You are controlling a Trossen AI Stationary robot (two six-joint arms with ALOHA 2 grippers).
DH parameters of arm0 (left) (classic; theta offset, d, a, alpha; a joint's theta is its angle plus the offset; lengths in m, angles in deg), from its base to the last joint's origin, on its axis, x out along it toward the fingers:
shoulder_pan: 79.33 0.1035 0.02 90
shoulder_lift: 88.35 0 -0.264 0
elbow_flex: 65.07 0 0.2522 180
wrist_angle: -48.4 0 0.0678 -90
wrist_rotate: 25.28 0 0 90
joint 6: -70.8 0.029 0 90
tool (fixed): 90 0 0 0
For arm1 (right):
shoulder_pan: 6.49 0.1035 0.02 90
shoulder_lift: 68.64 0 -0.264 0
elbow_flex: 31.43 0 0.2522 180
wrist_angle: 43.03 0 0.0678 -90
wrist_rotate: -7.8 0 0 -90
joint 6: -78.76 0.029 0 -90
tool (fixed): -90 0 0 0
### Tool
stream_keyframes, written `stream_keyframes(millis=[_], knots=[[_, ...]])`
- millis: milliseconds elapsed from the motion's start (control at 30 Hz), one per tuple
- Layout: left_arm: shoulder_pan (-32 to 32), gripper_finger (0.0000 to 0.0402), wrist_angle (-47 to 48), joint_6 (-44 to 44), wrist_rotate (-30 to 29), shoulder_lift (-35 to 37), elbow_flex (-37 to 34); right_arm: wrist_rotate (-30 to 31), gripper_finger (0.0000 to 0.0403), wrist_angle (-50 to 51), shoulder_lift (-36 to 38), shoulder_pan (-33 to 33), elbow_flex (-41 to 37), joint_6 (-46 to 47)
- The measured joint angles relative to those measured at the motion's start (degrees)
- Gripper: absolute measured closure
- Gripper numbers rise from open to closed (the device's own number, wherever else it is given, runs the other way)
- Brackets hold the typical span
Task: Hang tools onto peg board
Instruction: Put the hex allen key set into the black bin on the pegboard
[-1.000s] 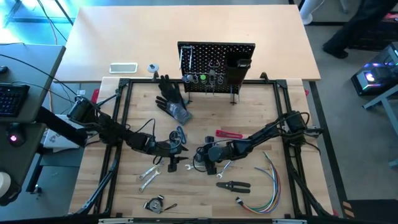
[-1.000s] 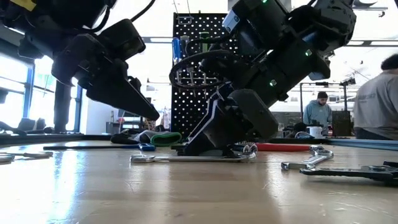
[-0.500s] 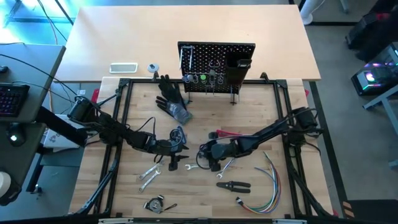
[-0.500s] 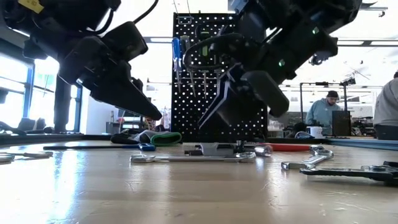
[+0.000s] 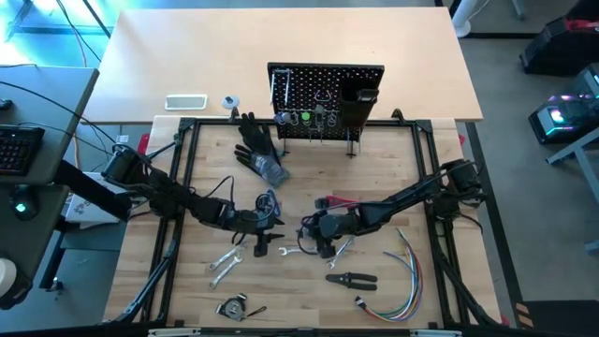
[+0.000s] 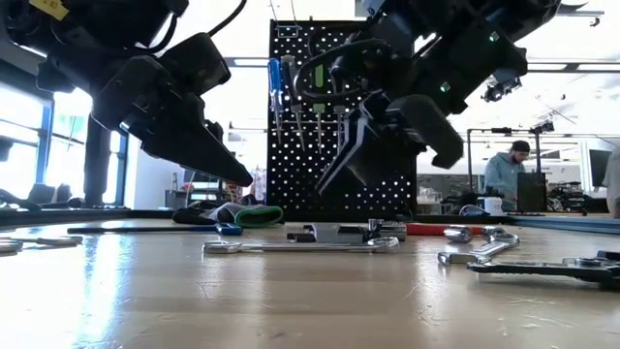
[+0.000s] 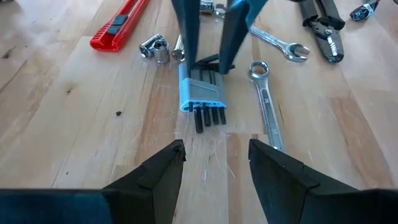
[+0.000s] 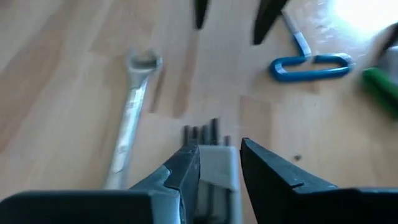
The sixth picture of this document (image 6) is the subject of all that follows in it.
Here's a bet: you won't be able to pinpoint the blue handle screwdriver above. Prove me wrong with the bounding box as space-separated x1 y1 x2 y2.
267 57 285 145

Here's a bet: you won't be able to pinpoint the dark office chair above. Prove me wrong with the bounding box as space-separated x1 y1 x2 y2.
23 182 74 207

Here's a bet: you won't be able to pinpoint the wire ring tool rack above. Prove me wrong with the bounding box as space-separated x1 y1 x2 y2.
267 109 353 138

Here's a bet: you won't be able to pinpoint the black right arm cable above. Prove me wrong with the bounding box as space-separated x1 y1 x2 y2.
293 37 391 102

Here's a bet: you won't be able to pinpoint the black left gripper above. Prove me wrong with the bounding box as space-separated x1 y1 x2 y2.
91 55 254 188

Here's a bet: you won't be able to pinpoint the long chrome combination wrench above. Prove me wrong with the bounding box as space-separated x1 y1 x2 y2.
201 236 401 255

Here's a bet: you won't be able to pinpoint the grey metal hand tool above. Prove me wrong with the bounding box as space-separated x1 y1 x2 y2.
285 221 370 245

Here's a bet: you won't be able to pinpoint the black hanging camera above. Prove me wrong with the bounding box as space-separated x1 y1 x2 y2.
480 76 525 104

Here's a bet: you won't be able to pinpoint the black vertical post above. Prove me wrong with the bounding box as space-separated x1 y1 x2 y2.
82 124 116 208

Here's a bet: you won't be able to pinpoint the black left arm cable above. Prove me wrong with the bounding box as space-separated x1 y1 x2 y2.
206 0 249 39

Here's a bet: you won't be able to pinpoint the red handled tool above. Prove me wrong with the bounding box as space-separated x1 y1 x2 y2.
405 222 485 238

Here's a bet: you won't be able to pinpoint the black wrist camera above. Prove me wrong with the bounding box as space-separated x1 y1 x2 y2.
401 94 465 170
158 31 233 97

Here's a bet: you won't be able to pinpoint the long double prong hook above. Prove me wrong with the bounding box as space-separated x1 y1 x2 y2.
272 0 301 39

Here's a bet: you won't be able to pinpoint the black wire stripper pliers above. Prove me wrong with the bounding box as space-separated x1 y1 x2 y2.
466 250 620 293

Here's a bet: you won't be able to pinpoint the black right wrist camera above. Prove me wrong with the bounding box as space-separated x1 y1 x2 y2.
401 94 465 170

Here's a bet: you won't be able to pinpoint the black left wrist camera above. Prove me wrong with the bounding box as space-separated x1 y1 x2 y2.
158 31 233 97

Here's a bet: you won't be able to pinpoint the blue handle hex key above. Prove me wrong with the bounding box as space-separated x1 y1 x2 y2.
66 222 245 238

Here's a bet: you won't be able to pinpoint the person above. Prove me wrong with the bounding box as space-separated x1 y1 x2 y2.
602 144 620 219
483 140 532 212

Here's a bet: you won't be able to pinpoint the black work glove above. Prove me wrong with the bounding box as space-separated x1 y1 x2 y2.
171 200 220 226

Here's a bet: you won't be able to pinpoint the green black handle screwdriver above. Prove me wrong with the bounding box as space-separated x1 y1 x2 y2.
312 62 329 155

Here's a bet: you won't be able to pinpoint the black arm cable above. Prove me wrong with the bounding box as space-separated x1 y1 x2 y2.
293 37 391 102
206 0 249 39

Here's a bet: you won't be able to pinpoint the black metal pegboard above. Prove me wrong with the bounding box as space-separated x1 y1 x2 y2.
265 18 419 224

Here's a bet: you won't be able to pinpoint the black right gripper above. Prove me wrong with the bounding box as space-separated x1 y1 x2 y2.
338 46 450 188

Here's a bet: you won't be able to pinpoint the white mug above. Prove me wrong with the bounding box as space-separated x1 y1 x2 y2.
477 195 506 217

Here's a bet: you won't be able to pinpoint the thin black metal stand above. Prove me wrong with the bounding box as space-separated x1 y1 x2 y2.
465 120 557 214

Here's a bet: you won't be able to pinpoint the black computer tower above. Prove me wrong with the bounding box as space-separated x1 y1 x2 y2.
515 172 549 214

